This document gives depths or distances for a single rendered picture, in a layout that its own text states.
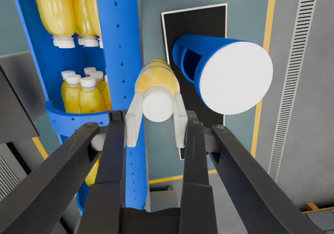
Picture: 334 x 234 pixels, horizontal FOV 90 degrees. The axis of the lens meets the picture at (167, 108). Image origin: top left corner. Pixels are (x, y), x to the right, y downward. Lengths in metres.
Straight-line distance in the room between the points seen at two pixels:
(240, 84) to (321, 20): 1.65
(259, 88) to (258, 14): 1.22
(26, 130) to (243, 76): 0.86
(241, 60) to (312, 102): 1.95
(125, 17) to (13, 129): 0.64
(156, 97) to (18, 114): 0.70
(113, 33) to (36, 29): 0.25
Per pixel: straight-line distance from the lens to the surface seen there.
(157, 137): 1.98
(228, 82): 0.67
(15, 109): 0.83
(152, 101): 0.19
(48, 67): 0.63
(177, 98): 0.18
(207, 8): 1.54
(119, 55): 0.43
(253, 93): 0.73
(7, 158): 2.39
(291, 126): 2.56
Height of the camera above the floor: 1.62
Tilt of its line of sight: 64 degrees down
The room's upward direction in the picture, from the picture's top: 168 degrees clockwise
